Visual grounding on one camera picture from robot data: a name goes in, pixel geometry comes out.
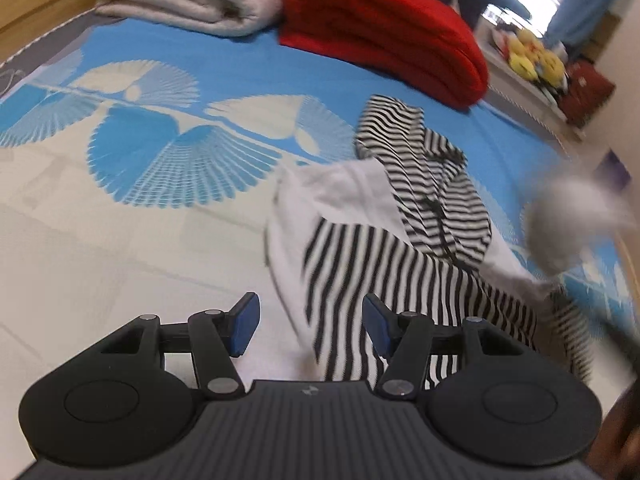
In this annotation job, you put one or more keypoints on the dark red bag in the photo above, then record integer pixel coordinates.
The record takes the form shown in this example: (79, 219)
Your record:
(586, 91)

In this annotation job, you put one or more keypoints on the folded red blanket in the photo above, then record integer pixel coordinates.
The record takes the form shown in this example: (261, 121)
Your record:
(380, 25)

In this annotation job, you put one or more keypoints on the black white striped shirt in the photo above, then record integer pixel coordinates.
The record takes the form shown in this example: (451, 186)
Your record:
(350, 260)

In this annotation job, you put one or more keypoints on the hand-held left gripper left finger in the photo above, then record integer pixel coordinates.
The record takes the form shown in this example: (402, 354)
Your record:
(245, 324)

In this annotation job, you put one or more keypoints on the yellow plush toys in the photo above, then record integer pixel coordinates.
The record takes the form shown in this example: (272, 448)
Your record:
(535, 55)

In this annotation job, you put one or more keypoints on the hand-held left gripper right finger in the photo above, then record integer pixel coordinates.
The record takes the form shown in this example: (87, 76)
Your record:
(375, 325)

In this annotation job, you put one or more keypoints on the blue curtain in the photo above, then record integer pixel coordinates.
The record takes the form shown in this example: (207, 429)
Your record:
(585, 0)

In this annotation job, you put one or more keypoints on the wooden bed frame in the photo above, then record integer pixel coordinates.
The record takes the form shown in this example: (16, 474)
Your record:
(40, 0)

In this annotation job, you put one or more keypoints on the white side shelf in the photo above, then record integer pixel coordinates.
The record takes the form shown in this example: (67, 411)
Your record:
(530, 95)

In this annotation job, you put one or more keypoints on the blue white printed bed sheet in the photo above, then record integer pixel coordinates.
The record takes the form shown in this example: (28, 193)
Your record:
(150, 170)

